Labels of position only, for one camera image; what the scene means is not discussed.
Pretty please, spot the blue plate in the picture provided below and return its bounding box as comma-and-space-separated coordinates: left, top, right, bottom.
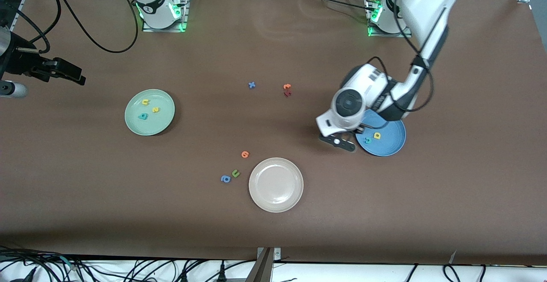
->
356, 110, 407, 157

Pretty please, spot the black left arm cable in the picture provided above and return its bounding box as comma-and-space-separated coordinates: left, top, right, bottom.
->
361, 0, 434, 129

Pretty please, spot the black looped cable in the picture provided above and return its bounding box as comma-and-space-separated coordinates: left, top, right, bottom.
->
442, 264, 488, 282

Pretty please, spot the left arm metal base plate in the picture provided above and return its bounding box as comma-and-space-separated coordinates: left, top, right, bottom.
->
366, 0, 413, 38

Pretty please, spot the metal table edge bracket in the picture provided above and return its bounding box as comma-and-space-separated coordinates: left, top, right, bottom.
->
246, 247, 282, 282

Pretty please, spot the beige plate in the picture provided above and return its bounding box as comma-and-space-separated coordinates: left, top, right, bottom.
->
248, 157, 304, 213

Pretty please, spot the tangled black cable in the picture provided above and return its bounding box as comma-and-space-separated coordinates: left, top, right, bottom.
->
0, 246, 86, 282

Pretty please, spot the green plate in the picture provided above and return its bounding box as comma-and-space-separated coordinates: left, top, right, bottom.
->
124, 89, 176, 136

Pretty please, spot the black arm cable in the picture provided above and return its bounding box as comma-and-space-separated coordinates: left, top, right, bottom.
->
361, 0, 434, 129
9, 0, 139, 56

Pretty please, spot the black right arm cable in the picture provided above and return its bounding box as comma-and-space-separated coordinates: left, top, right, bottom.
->
9, 0, 139, 56

